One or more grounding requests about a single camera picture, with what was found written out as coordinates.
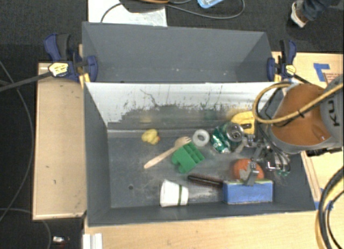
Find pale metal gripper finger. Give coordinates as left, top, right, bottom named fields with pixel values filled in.
left=243, top=161, right=260, bottom=187
left=234, top=134, right=255, bottom=154

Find orange ball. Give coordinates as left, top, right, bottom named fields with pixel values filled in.
left=232, top=158, right=265, bottom=182

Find blue sponge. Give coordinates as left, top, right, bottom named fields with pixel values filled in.
left=222, top=179, right=275, bottom=205

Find green crushed can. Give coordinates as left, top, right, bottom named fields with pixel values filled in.
left=210, top=122, right=246, bottom=154

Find yellow and black tape measure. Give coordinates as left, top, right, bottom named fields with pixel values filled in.
left=230, top=111, right=256, bottom=136

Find white tape roll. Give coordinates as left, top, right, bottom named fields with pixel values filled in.
left=191, top=129, right=211, bottom=148

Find black ribbed rod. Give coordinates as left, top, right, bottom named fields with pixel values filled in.
left=187, top=174, right=224, bottom=188

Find green plastic block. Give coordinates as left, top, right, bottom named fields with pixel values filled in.
left=171, top=142, right=206, bottom=174

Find wooden fork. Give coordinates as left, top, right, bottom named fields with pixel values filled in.
left=143, top=136, right=192, bottom=169

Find white paper cup green stripes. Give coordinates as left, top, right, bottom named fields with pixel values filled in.
left=159, top=179, right=190, bottom=208

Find yellow toy duck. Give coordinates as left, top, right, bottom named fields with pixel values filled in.
left=141, top=129, right=161, bottom=146

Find grey metal bin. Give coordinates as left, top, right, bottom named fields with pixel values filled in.
left=81, top=21, right=317, bottom=227

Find person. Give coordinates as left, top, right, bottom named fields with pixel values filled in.
left=291, top=0, right=344, bottom=29

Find pale wood board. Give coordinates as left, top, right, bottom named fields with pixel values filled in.
left=32, top=62, right=88, bottom=220

